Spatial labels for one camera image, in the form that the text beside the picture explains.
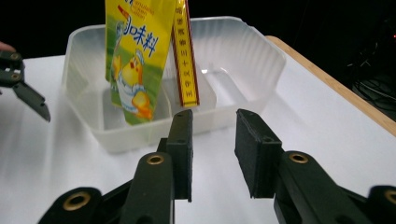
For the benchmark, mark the clear plastic container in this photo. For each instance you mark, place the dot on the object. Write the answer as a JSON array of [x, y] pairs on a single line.
[[236, 62]]

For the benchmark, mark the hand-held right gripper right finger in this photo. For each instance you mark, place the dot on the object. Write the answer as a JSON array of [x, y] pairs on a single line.
[[261, 155]]

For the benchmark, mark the yellow spouted seasoning pouch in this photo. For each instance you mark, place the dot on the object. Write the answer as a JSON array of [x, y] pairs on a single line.
[[137, 46]]

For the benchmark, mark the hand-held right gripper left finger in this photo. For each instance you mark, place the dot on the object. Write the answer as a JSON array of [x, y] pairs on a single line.
[[179, 155]]

